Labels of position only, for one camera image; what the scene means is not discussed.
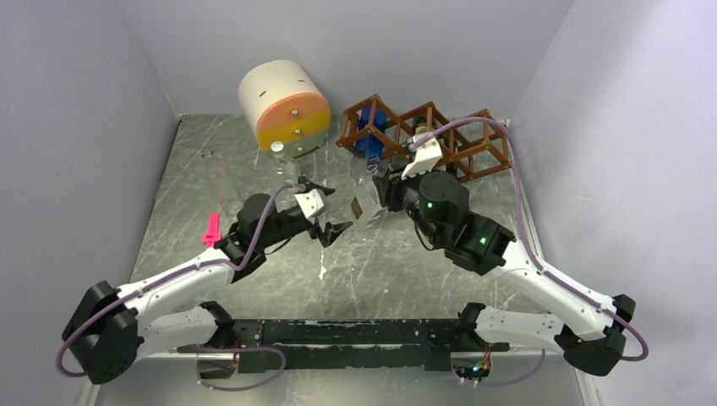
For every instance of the dark wine bottle red label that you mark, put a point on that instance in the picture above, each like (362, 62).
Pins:
(420, 125)

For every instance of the brown wooden wine rack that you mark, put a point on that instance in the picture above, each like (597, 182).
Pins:
(472, 147)

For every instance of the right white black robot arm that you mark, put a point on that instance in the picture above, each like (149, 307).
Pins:
(584, 326)

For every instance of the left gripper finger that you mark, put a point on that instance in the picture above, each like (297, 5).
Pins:
(330, 233)
(310, 186)

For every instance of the cream orange cylindrical container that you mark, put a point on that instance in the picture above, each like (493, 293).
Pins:
(281, 103)

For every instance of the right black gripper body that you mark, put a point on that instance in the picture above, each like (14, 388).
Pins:
(396, 187)

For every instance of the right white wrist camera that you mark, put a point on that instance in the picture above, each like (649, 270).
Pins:
(427, 151)

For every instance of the clear bottle white cap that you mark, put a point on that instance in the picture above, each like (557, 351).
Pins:
(284, 169)

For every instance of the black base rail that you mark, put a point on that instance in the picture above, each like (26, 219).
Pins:
(324, 345)

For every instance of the blue square bottle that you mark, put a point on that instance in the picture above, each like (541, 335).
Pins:
(369, 149)

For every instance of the small black gold-capped bottle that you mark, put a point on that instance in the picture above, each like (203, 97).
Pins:
(366, 206)

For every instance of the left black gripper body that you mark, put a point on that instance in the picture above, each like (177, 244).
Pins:
(290, 226)

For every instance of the pink plastic tool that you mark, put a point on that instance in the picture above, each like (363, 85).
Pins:
(213, 233)

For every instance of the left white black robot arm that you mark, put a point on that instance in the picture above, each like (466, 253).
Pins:
(113, 328)

